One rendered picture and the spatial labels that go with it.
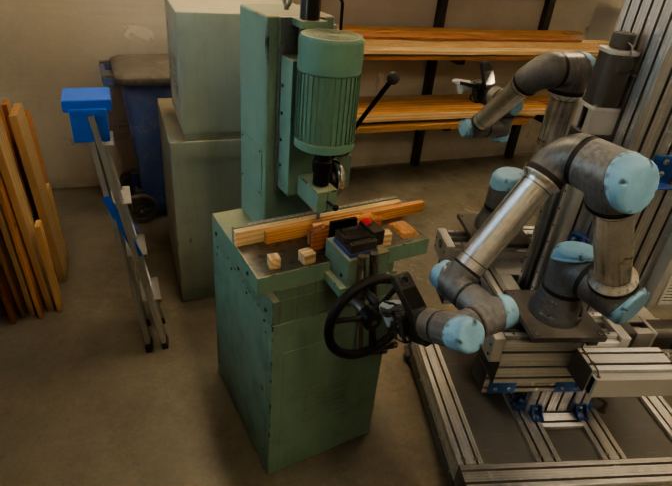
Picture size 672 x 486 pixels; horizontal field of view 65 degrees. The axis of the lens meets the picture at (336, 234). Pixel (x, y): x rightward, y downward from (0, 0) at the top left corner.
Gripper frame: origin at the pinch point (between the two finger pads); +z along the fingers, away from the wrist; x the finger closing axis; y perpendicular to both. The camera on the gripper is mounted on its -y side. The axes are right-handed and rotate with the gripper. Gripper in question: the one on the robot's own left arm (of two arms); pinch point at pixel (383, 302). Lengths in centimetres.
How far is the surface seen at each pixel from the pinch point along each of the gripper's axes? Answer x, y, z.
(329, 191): 2.6, -30.7, 23.4
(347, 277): -2.8, -6.6, 12.7
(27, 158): -82, -73, 158
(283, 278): -18.4, -10.2, 21.2
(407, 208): 35, -18, 36
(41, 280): -92, -17, 162
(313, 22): 6, -77, 15
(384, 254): 9.4, -9.9, 10.9
